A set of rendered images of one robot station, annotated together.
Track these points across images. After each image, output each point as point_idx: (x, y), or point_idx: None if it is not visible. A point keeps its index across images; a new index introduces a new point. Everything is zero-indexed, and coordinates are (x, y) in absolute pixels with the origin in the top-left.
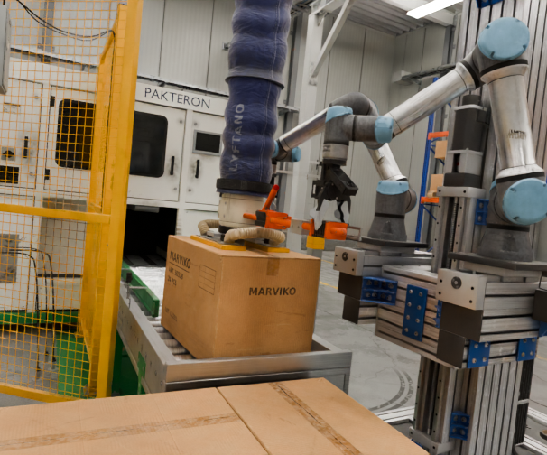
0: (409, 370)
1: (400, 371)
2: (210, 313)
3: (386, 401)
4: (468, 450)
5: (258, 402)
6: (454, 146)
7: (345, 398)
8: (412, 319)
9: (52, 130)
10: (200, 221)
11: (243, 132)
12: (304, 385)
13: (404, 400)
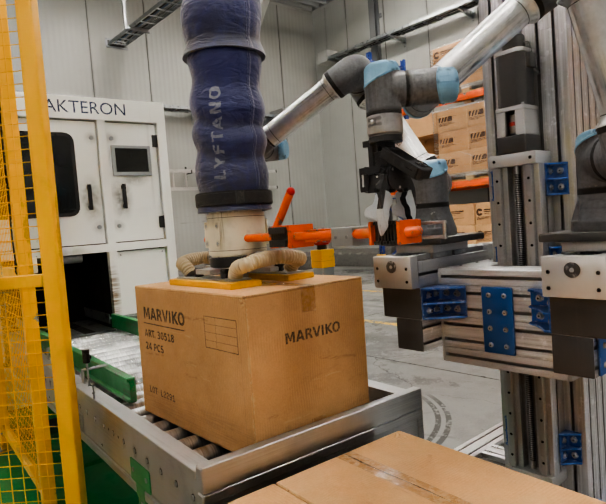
0: (434, 392)
1: (425, 396)
2: (238, 381)
3: (428, 436)
4: (586, 476)
5: (344, 488)
6: (504, 103)
7: (445, 452)
8: (497, 329)
9: None
10: (179, 258)
11: (225, 124)
12: (385, 448)
13: (447, 429)
